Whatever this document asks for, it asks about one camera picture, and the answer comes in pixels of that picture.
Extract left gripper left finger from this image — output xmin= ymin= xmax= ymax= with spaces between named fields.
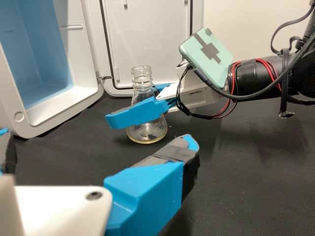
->
xmin=0 ymin=126 xmax=18 ymax=176

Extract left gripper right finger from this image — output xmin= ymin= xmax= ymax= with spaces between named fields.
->
xmin=103 ymin=134 xmax=200 ymax=236

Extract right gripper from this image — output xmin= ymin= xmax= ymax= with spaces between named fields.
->
xmin=105 ymin=69 xmax=231 ymax=130

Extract clear flask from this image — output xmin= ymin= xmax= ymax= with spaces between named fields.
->
xmin=126 ymin=65 xmax=168 ymax=145

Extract incubator door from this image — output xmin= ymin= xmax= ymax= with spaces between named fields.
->
xmin=98 ymin=0 xmax=205 ymax=97

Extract white incubator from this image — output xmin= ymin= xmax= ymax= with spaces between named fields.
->
xmin=0 ymin=0 xmax=104 ymax=140

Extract right wrist camera phone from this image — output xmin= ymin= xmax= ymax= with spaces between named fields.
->
xmin=176 ymin=27 xmax=234 ymax=89

